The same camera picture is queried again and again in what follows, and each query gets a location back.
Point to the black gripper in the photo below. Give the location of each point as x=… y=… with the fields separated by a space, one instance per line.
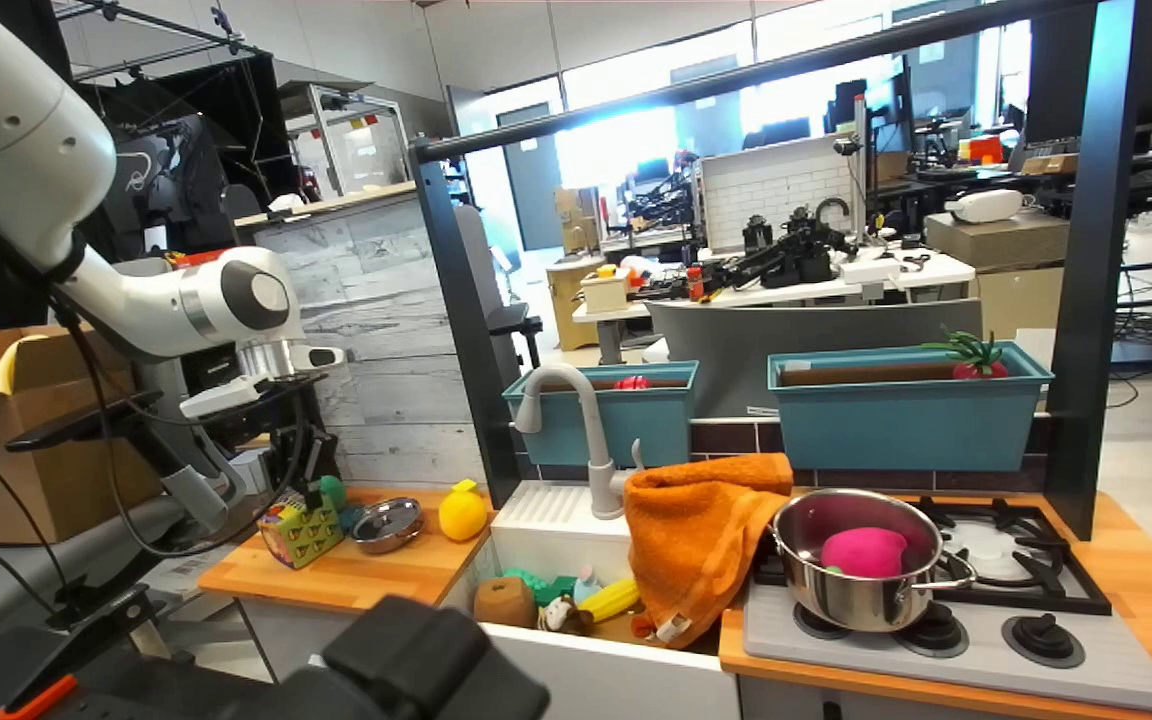
x=284 y=414

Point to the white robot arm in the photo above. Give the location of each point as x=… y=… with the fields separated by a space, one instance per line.
x=17 y=144

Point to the white toy sink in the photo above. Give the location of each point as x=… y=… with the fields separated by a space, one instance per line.
x=563 y=525

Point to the green plush toy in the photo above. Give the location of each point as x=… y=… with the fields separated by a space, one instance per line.
x=335 y=500

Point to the wooden toy kitchen counter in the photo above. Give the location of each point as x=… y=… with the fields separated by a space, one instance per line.
x=349 y=576

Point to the grey wood-look panel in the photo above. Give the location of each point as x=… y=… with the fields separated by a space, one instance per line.
x=376 y=334

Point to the yellow toy lemon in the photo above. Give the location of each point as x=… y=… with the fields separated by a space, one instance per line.
x=465 y=513

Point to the black padded object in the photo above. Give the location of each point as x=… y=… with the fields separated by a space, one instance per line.
x=428 y=660

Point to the brown round toy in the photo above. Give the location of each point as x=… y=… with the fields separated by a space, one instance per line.
x=500 y=600

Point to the teal toy piece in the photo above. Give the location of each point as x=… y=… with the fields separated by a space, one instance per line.
x=547 y=586

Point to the open cardboard box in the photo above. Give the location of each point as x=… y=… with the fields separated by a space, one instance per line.
x=17 y=453

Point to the grey toy faucet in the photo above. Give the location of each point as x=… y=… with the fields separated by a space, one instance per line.
x=598 y=443

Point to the yellow toy corn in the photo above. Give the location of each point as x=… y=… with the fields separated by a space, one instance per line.
x=608 y=596

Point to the orange cloth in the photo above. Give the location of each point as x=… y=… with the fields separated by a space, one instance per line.
x=699 y=535

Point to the grey curved desk partition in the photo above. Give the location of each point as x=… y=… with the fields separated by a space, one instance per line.
x=803 y=334

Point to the pink toy in pot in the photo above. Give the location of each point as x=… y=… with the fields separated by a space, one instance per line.
x=865 y=551

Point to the steel pot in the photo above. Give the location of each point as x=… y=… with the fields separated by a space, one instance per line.
x=858 y=600

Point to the teal planter box with plant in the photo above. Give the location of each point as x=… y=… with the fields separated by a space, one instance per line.
x=900 y=421

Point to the grey toy stove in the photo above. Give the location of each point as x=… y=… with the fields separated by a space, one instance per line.
x=978 y=660

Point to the black metal frame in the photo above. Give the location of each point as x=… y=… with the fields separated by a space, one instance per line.
x=1099 y=265

